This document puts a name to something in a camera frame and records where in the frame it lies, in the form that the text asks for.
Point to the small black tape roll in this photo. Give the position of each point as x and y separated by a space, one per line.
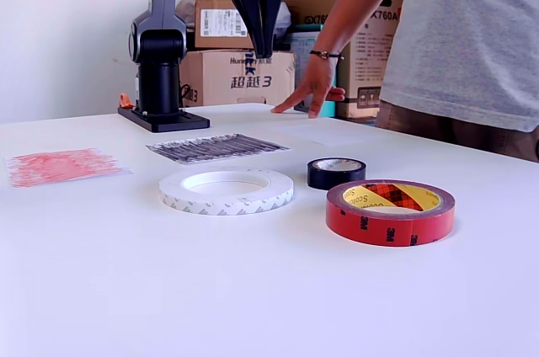
332 180

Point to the wide white tape roll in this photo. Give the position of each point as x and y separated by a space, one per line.
227 205

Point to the red 3M tape roll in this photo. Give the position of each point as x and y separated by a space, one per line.
379 230

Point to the person's right forearm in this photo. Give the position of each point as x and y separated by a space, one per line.
358 3

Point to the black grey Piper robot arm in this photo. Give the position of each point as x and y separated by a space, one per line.
160 83

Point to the person's right hand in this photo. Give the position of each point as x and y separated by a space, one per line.
316 83

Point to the grey plastic bag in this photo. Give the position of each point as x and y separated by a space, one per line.
188 12
286 16

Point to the cardboard box with shipping label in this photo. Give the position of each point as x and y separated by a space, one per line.
215 16

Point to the teal box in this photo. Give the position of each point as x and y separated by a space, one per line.
303 49

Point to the cardboard box with blue print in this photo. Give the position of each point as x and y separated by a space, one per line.
219 79

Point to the blank white paper sheet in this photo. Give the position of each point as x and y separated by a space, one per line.
328 134

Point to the black scribbled paper sheet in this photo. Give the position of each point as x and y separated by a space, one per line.
210 148

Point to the orange clamp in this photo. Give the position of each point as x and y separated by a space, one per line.
125 101

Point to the grey t-shirt torso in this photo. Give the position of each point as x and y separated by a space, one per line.
463 37

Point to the red scribbled paper sheet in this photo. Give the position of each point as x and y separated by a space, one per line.
63 167

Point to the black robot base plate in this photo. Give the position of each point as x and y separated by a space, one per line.
177 123

